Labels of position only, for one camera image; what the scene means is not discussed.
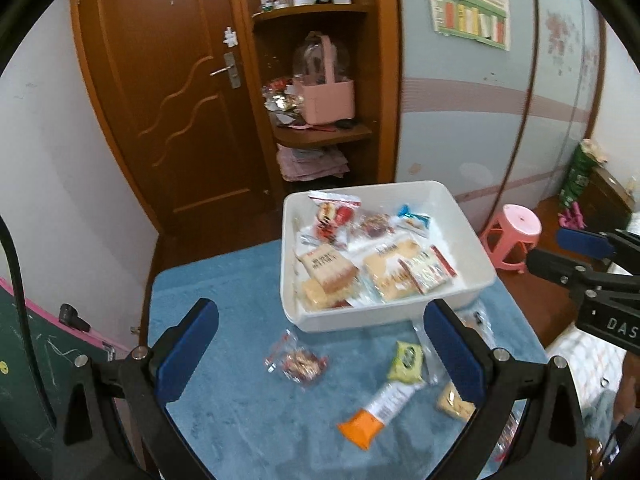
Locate beige wafer cracker pack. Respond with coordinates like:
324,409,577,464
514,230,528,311
298,244,359,292

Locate mountain print cracker pack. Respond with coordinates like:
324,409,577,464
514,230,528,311
363,238,421,302

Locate brown wooden door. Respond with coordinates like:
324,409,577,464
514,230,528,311
75,0,273,234

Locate folded pink cloths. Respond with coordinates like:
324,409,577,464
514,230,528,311
277,145,349,182

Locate green chalkboard pink frame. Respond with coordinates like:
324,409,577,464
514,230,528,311
0,276,132,480

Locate dark wooden cabinet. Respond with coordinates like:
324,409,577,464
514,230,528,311
578,167,634,232

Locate red striped white snack packet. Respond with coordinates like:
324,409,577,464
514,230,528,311
399,245,457,295

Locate blue plush table cloth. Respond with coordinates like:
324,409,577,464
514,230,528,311
147,238,549,480

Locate green flower wrap bag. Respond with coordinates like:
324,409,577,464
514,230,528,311
559,139,606,209

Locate pink handled basket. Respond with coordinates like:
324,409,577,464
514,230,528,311
293,32,356,126

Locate yellow puffed snack pack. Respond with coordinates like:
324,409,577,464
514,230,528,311
300,278,360,311

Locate white checked bedding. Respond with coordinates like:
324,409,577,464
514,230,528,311
546,324,626,408

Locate blue white small packet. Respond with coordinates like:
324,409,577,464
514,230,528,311
395,205,431,237

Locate wooden corner shelf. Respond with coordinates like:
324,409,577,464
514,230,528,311
231,0,401,198

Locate green small snack packet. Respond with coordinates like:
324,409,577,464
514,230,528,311
387,341,424,385

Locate white plastic storage bin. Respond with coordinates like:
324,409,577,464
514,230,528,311
280,181,496,333

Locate colourful wall poster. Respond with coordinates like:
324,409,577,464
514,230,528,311
430,0,511,51

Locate black cable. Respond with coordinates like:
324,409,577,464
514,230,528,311
0,213,58,430

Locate pink plastic stool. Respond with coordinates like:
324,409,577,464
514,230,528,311
480,204,542,274

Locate red candy clear packet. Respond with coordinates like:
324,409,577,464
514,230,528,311
491,410,520,463

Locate silver door handle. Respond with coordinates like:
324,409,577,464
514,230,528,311
209,52,241,89

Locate clear bag fried balls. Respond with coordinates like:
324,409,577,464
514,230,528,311
418,299,494,398

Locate orange white snack bar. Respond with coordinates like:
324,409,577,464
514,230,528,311
337,382,426,451

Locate clear nut snack packet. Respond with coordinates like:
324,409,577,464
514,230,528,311
264,330,329,385

